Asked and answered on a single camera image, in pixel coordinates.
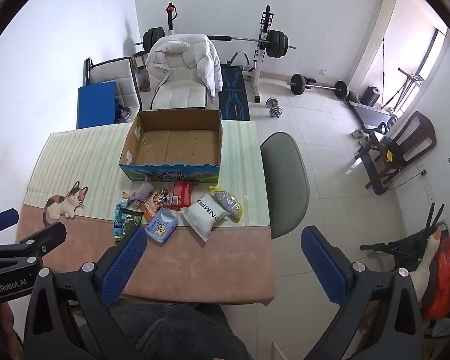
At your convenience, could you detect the black blue weight bench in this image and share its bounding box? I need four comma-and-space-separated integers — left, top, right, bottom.
219, 64, 252, 121

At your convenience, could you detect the blue folder on chair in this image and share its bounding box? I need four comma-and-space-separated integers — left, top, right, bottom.
77, 81, 117, 130

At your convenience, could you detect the blue stick packet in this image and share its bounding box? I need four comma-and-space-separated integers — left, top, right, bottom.
113, 194, 130, 233

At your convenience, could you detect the striped cat print tablecloth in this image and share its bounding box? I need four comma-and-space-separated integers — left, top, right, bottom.
15, 120, 276, 305

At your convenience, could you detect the brown wooden stool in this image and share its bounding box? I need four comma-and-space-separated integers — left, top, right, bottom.
132, 50, 151, 92

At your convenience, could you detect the treadmill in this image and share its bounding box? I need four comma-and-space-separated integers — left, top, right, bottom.
345, 90, 398, 132

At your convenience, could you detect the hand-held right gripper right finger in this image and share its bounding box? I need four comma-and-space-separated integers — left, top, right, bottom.
301, 226, 426, 360

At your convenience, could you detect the orange stick packet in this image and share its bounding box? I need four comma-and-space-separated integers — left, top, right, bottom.
139, 200, 156, 222

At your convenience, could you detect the green snack packet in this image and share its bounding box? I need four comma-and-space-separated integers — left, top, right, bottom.
114, 210, 144, 241

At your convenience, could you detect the black wooden chair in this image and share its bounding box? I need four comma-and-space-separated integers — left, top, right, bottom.
347, 111, 437, 196

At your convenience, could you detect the black bin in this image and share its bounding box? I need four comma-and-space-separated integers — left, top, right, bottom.
360, 86, 382, 106

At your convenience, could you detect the person's grey fleece clothing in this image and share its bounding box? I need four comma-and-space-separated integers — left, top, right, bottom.
109, 302, 252, 360

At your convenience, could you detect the white goose plush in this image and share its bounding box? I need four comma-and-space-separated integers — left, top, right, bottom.
412, 229, 445, 301

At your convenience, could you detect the white barbell rack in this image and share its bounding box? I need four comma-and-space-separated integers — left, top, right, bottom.
165, 3, 276, 104

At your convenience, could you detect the red bag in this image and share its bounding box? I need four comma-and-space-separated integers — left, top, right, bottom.
422, 232, 450, 321

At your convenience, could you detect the orange cartoon snack packet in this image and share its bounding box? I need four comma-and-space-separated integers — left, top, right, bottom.
152, 189, 172, 211

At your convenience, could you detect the grey green chair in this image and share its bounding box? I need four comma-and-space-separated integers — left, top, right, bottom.
260, 132, 310, 241

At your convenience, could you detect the black metal frame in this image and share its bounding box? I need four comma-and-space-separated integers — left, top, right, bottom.
360, 229, 436, 267

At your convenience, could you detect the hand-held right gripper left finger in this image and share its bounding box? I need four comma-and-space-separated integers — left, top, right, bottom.
22, 226, 162, 360

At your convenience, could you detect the printed cardboard box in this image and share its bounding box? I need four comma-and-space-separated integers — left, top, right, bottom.
119, 109, 224, 184

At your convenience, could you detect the white soft pouch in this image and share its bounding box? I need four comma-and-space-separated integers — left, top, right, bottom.
180, 193, 226, 241

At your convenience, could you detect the short barbell with black plates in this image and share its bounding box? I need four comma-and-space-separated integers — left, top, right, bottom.
287, 74, 349, 100

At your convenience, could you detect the yellow silver scouring pad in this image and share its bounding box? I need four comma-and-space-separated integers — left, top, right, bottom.
209, 185, 244, 221

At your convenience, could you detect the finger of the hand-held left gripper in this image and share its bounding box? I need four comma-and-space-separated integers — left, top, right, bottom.
0, 221, 67, 269
0, 208, 20, 241

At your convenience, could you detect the black router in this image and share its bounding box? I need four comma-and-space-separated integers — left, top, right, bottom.
427, 202, 446, 233

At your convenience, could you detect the white puffer jacket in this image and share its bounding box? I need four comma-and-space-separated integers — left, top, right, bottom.
145, 34, 223, 102

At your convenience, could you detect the red snack packet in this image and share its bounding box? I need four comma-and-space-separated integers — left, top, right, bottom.
170, 180, 197, 211

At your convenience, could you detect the grey plush toy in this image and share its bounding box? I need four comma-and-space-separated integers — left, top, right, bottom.
129, 175, 155, 205

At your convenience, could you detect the racked barbell with black plates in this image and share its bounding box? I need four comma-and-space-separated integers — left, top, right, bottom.
135, 27, 297, 59

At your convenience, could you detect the blue cartoon tissue pack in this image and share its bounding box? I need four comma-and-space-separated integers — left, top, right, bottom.
145, 210, 179, 244

